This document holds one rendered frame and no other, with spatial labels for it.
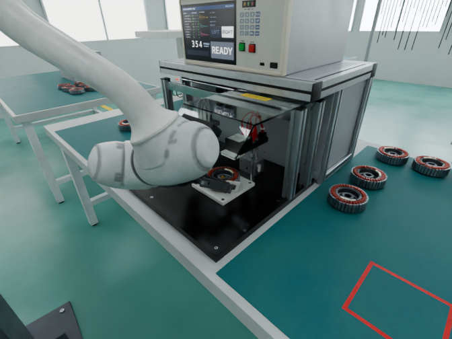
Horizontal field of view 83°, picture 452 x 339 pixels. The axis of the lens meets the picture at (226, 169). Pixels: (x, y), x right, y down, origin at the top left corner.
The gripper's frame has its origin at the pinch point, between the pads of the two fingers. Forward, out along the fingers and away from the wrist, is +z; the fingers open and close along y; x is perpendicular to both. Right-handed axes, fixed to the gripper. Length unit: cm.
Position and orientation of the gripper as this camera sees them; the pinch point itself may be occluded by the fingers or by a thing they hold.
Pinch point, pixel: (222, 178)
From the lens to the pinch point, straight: 83.3
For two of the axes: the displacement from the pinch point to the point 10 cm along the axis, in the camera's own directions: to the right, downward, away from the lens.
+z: 6.2, 1.1, 7.7
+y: 7.1, 3.5, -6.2
